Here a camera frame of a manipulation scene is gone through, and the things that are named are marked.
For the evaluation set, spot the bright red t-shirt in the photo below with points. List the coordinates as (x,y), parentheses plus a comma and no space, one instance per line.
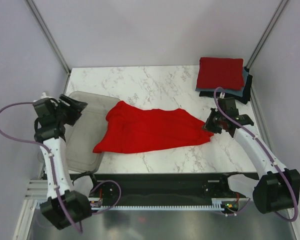
(132,130)

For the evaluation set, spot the left aluminium frame post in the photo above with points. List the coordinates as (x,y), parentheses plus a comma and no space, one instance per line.
(48,35)

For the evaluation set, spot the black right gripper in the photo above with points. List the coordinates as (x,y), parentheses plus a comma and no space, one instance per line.
(208,125)

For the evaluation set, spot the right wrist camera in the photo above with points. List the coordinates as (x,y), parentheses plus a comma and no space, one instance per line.
(228,106)

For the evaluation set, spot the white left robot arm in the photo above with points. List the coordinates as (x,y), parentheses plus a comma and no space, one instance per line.
(65,206)

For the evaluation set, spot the white slotted cable duct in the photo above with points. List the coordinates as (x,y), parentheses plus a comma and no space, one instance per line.
(97,205)

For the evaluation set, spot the right aluminium frame post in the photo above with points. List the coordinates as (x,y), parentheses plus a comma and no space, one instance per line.
(267,32)

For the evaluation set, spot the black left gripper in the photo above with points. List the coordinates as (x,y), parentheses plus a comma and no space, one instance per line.
(75,108)

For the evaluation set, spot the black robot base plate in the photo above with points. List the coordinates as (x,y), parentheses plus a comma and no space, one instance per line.
(139,189)

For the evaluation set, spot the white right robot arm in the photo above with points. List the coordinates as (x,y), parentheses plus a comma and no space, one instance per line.
(277,187)

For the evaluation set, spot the aluminium frame post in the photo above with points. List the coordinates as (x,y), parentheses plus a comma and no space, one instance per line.
(48,35)
(267,32)

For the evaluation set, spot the clear grey plastic bin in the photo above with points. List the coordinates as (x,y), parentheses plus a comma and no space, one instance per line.
(87,132)

